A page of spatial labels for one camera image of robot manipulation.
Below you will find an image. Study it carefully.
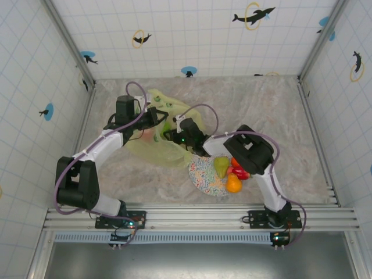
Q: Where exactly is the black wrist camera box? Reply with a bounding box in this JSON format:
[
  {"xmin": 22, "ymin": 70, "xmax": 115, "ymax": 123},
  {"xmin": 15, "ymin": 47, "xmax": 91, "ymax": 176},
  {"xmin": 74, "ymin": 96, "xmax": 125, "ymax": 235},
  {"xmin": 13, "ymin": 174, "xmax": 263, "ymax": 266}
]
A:
[
  {"xmin": 116, "ymin": 95, "xmax": 140, "ymax": 123},
  {"xmin": 178, "ymin": 117, "xmax": 199, "ymax": 133}
]

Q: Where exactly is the large dolphin yellow ring sticker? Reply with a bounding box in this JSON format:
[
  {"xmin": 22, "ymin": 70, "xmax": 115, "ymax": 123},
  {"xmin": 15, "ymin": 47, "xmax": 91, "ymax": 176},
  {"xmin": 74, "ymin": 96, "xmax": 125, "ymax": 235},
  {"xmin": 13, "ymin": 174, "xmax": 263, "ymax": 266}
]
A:
[{"xmin": 231, "ymin": 2, "xmax": 276, "ymax": 31}]

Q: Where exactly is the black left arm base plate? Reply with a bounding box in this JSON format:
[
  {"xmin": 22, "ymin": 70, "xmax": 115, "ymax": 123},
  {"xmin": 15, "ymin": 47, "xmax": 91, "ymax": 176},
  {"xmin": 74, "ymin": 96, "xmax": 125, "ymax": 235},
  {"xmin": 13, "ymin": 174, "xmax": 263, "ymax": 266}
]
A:
[{"xmin": 95, "ymin": 209, "xmax": 148, "ymax": 230}]

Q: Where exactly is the white slotted cable duct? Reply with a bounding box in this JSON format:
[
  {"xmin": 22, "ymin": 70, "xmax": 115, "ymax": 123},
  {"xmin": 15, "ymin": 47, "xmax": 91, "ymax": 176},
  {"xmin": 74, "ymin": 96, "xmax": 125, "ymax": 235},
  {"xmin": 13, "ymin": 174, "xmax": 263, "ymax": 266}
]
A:
[{"xmin": 53, "ymin": 232, "xmax": 276, "ymax": 244}]

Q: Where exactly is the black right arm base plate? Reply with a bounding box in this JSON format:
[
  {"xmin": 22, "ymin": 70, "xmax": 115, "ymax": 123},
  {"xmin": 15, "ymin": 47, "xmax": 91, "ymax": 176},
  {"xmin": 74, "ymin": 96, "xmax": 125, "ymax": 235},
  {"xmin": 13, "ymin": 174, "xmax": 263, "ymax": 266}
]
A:
[{"xmin": 248, "ymin": 209, "xmax": 302, "ymax": 229}]

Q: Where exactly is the round colourful patterned plate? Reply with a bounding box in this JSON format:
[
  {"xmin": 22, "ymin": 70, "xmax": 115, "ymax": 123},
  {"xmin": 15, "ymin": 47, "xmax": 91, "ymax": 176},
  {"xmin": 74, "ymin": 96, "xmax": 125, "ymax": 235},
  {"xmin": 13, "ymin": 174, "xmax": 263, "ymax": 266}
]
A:
[{"xmin": 188, "ymin": 153, "xmax": 244, "ymax": 198}]

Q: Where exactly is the aluminium mounting rail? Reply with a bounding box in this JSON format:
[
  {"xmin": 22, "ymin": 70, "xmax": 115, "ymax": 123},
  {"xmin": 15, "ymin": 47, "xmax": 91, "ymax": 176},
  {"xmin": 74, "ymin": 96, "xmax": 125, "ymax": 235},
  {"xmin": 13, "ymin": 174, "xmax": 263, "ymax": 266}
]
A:
[{"xmin": 42, "ymin": 203, "xmax": 363, "ymax": 233}]

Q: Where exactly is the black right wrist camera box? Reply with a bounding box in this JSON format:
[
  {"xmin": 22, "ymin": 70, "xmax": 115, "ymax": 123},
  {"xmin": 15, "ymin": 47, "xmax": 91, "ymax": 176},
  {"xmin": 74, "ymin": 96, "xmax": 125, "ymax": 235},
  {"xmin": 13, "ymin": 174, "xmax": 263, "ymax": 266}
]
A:
[{"xmin": 178, "ymin": 117, "xmax": 199, "ymax": 133}]

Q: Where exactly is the aluminium corner post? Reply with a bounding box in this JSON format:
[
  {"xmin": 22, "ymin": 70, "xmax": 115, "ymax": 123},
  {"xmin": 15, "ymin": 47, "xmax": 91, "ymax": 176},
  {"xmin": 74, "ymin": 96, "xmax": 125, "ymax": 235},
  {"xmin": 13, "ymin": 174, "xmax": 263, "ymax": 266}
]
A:
[
  {"xmin": 298, "ymin": 0, "xmax": 348, "ymax": 84},
  {"xmin": 43, "ymin": 0, "xmax": 97, "ymax": 90}
]

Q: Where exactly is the grey metal panel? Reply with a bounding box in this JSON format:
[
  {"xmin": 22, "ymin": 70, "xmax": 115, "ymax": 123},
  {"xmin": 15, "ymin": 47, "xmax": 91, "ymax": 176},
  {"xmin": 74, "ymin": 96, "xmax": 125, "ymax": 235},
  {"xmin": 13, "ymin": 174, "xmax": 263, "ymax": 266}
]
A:
[{"xmin": 43, "ymin": 242, "xmax": 360, "ymax": 279}]

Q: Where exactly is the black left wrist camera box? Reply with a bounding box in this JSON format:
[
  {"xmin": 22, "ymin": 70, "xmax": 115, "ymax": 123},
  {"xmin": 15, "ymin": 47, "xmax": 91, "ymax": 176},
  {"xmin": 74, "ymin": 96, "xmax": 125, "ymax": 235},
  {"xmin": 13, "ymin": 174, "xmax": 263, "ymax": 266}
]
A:
[{"xmin": 116, "ymin": 95, "xmax": 140, "ymax": 123}]

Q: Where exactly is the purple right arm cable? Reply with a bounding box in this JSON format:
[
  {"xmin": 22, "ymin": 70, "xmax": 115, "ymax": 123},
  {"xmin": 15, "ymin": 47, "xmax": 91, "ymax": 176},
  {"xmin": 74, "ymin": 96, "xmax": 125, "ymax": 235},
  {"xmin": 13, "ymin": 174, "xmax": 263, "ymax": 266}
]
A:
[{"xmin": 177, "ymin": 103, "xmax": 308, "ymax": 249}]

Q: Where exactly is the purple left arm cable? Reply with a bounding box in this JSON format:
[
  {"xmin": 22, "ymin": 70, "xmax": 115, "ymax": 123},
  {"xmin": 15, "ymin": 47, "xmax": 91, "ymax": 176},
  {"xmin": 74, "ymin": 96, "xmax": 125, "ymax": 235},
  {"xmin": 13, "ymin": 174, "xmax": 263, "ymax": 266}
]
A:
[{"xmin": 53, "ymin": 81, "xmax": 151, "ymax": 216}]

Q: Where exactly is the yellow-orange pear-shaped fruit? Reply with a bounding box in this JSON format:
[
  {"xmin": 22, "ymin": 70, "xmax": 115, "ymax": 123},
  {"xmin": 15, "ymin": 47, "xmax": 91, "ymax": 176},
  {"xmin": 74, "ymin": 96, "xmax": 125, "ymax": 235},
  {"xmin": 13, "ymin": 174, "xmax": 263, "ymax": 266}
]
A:
[{"xmin": 225, "ymin": 173, "xmax": 243, "ymax": 194}]

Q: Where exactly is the yellow plastic bag green print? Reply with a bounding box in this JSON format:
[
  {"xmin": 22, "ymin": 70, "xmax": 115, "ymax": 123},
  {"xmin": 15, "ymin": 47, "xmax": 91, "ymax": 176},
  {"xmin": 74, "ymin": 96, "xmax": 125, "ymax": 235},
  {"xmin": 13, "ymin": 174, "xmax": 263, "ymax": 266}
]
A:
[{"xmin": 125, "ymin": 88, "xmax": 206, "ymax": 169}]

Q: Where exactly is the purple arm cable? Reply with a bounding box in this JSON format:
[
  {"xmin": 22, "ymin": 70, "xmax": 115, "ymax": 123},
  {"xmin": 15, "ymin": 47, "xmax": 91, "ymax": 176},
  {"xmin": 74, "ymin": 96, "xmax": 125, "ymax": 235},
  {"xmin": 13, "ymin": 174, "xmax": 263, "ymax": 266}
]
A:
[
  {"xmin": 53, "ymin": 81, "xmax": 151, "ymax": 216},
  {"xmin": 177, "ymin": 103, "xmax": 308, "ymax": 249}
]

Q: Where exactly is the green pear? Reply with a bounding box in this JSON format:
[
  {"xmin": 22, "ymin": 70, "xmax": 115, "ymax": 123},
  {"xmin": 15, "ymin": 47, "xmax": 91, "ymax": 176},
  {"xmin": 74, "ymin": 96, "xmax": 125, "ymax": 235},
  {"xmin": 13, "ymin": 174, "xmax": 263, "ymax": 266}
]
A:
[{"xmin": 213, "ymin": 156, "xmax": 230, "ymax": 178}]

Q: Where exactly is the blue circle fish sticker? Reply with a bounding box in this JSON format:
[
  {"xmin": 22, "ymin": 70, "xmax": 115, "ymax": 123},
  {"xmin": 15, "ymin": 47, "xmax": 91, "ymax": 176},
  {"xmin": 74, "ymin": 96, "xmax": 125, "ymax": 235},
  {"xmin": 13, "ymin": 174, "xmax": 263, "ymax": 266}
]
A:
[
  {"xmin": 316, "ymin": 16, "xmax": 337, "ymax": 42},
  {"xmin": 180, "ymin": 66, "xmax": 198, "ymax": 78},
  {"xmin": 38, "ymin": 103, "xmax": 55, "ymax": 121},
  {"xmin": 79, "ymin": 51, "xmax": 99, "ymax": 65}
]

